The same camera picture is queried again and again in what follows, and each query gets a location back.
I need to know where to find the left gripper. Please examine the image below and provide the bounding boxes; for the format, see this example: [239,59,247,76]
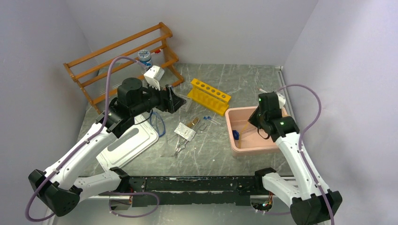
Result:
[131,78,186,116]

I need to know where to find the clear plastic tube rack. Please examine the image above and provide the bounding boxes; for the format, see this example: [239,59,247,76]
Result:
[182,98,193,112]

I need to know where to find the pink plastic bin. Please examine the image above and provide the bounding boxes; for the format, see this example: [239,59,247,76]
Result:
[225,106,280,157]

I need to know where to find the blue base graduated cylinder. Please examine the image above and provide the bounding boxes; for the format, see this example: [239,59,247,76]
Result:
[232,130,241,141]

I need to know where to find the yellow test tube rack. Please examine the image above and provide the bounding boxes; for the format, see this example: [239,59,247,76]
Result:
[187,78,231,116]

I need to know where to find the tan rubber tubing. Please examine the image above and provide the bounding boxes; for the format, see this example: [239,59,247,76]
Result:
[237,122,250,148]

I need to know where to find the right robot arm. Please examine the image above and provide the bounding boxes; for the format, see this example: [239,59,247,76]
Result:
[248,92,343,225]

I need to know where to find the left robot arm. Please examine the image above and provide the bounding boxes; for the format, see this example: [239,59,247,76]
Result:
[28,78,186,217]

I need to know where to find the blue safety goggles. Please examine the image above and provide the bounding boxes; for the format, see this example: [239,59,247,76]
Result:
[149,112,166,137]

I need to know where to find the white plastic packet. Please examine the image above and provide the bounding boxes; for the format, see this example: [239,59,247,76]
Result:
[174,122,196,141]

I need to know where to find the white metal tray lid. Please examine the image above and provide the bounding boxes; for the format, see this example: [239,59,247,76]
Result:
[96,115,159,171]

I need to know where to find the blue white jar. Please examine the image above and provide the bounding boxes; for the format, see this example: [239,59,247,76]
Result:
[138,49,153,68]

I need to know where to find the orange wooden shelf rack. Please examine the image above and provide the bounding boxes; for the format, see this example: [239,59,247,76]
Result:
[63,22,184,115]

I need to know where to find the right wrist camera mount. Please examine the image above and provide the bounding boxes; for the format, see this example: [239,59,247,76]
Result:
[276,92,286,108]

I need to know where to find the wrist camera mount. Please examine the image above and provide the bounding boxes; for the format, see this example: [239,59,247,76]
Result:
[144,65,165,90]
[276,92,286,108]

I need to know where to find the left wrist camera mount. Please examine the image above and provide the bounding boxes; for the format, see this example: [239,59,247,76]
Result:
[144,65,165,90]

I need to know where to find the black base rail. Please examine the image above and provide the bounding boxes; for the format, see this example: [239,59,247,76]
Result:
[127,176,270,207]

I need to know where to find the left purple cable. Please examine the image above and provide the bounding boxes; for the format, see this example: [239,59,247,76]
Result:
[24,56,147,223]

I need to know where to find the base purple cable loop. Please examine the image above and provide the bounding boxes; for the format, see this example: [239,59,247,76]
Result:
[108,190,162,218]

